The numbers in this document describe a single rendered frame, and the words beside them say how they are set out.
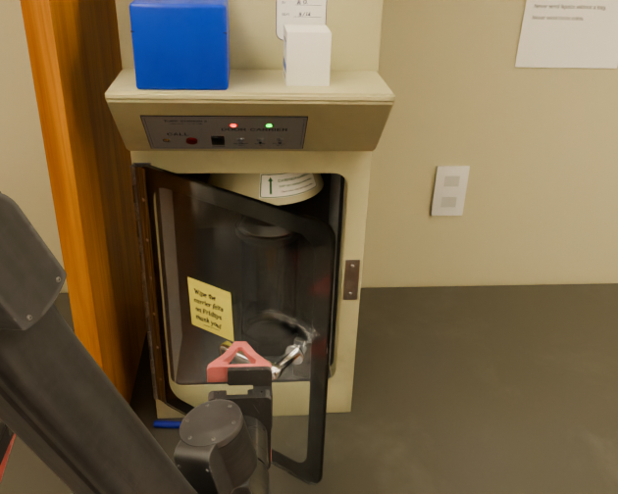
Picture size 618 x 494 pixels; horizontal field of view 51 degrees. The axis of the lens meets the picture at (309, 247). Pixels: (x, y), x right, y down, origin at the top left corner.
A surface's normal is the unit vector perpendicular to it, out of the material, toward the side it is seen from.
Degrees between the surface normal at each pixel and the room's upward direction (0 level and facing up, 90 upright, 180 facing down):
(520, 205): 90
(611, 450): 0
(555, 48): 90
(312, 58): 90
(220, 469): 77
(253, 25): 90
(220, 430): 14
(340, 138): 135
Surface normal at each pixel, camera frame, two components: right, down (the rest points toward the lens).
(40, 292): 0.92, -0.01
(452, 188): 0.08, 0.47
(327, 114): 0.04, 0.95
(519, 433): 0.04, -0.88
